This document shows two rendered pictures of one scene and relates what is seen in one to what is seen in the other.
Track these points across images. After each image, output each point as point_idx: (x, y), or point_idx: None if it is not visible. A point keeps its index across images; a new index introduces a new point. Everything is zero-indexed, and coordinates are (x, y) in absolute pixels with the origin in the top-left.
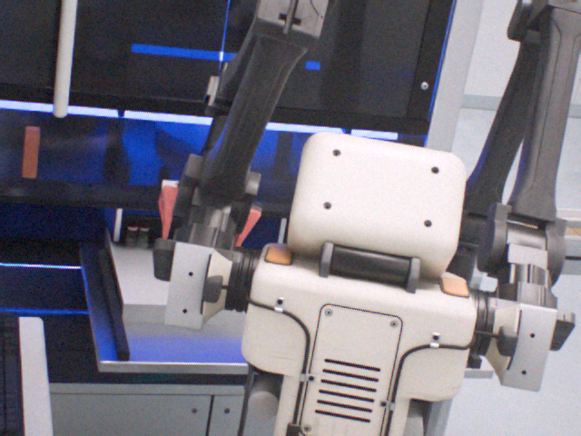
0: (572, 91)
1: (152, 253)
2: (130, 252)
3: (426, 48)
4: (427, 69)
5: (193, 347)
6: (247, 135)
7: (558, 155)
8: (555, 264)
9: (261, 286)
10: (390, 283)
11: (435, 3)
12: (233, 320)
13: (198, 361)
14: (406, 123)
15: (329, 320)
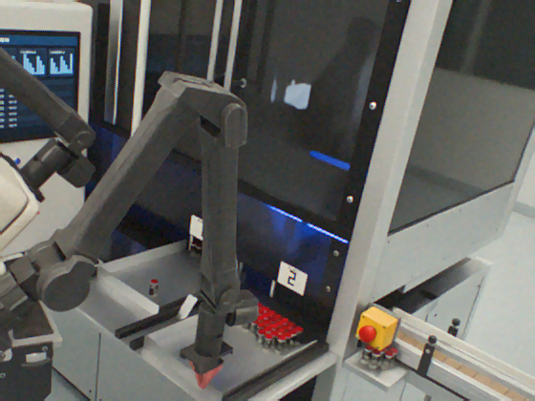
0: (135, 158)
1: (193, 263)
2: (183, 257)
3: (353, 167)
4: (353, 185)
5: (96, 303)
6: None
7: (97, 206)
8: (40, 287)
9: None
10: None
11: (361, 130)
12: (142, 304)
13: (79, 307)
14: (333, 226)
15: None
